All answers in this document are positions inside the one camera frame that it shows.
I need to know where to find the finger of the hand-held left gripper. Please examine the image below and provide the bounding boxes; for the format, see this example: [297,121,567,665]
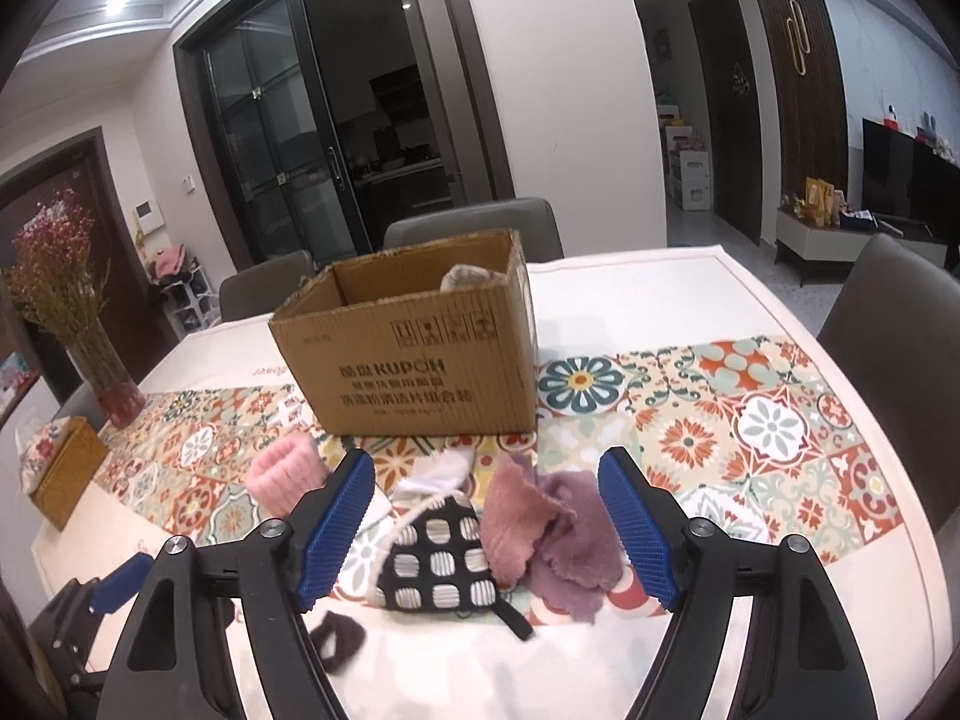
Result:
[28,551,155,691]

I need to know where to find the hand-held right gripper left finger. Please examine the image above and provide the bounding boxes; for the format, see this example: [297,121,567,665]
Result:
[101,448,376,720]

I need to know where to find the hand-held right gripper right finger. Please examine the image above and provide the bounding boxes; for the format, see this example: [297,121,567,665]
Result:
[598,446,882,720]

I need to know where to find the purple fleece cloth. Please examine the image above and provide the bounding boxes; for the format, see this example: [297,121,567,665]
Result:
[529,469,638,623]

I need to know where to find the pink fuzzy sock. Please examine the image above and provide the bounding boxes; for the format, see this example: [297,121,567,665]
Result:
[246,435,331,522]

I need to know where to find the black white checked pouch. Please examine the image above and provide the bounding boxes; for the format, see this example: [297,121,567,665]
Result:
[371,491,535,642]

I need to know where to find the small dark cloth band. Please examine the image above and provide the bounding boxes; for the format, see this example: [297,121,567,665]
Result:
[311,611,367,672]

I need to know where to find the white cloth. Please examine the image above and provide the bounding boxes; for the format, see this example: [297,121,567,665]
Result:
[390,444,477,500]

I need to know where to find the pink fleece cloth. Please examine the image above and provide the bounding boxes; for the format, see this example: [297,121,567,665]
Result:
[480,454,578,590]

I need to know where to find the brown cardboard box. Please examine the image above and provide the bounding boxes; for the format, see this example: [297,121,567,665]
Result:
[268,229,539,437]

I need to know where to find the wicker tissue box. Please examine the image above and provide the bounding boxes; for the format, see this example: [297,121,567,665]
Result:
[19,416,112,533]

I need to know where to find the glass vase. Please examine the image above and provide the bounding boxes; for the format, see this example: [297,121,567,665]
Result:
[66,315,147,428]

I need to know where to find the floral patterned tablecloth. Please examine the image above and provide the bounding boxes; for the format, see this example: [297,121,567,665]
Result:
[30,247,950,720]

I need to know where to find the grey dining chair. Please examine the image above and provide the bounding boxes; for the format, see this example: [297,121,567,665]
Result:
[382,197,565,265]
[816,232,960,440]
[219,250,317,323]

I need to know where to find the grey cloth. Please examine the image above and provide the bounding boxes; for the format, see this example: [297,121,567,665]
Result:
[439,264,505,293]

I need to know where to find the shoe rack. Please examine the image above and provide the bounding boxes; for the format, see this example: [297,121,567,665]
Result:
[150,240,207,338]

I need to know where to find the dried pink flower bouquet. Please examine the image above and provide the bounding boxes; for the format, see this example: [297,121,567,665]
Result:
[4,187,113,391]

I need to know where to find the white television cabinet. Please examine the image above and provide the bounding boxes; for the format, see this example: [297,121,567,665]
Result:
[772,206,953,286]

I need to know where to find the white storage drawers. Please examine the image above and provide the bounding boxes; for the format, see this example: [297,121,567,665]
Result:
[660,97,713,211]

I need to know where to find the yellow packets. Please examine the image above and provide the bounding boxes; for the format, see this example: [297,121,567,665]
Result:
[804,176,837,224]

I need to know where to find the dark glass sliding door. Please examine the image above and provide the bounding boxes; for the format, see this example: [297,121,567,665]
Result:
[174,0,361,271]

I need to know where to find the dark wooden door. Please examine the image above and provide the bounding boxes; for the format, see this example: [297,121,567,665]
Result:
[688,0,764,245]

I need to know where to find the slatted panel with gold ornament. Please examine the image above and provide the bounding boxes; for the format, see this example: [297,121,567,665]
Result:
[739,0,856,241]

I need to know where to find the black television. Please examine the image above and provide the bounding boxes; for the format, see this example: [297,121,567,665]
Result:
[861,118,960,233]

